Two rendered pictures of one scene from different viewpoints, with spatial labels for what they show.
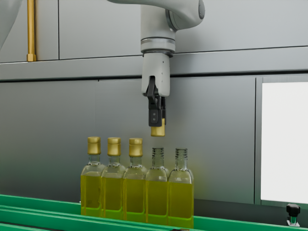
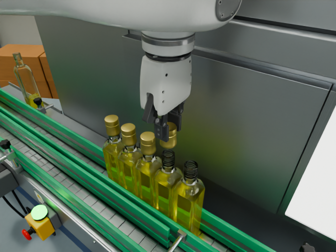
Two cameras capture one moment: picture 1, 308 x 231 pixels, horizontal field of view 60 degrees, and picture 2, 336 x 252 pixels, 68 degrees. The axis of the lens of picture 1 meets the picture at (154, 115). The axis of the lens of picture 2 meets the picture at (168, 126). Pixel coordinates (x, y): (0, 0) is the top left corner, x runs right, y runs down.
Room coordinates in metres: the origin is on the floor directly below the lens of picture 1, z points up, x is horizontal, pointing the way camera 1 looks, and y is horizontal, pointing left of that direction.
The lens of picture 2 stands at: (0.28, -0.15, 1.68)
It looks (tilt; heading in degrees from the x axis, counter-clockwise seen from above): 37 degrees down; 21
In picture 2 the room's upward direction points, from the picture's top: straight up
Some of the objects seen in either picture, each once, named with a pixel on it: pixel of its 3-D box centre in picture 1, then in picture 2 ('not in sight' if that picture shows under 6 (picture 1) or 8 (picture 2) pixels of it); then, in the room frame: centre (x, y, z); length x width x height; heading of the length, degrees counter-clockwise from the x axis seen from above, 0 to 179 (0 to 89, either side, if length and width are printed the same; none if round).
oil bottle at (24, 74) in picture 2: not in sight; (27, 82); (0.99, 0.78, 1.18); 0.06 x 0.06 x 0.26; 69
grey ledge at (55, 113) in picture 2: not in sight; (56, 124); (0.95, 0.64, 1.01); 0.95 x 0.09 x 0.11; 74
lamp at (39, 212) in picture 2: not in sight; (39, 211); (0.57, 0.38, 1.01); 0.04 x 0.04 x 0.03
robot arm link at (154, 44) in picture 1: (157, 48); (169, 40); (0.66, -0.01, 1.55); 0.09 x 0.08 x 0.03; 164
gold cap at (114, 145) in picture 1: (114, 146); (128, 134); (0.68, 0.10, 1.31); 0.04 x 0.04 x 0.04
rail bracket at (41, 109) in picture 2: not in sight; (46, 110); (0.91, 0.63, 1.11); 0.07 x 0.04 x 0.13; 164
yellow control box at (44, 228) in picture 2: not in sight; (43, 222); (0.56, 0.38, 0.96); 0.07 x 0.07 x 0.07; 74
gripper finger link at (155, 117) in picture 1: (154, 112); (157, 128); (0.62, 0.00, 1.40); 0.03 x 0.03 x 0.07; 74
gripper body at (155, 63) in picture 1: (157, 74); (168, 76); (0.65, -0.01, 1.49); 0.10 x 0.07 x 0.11; 164
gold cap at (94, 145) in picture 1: (94, 145); (112, 125); (0.70, 0.16, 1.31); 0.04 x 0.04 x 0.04
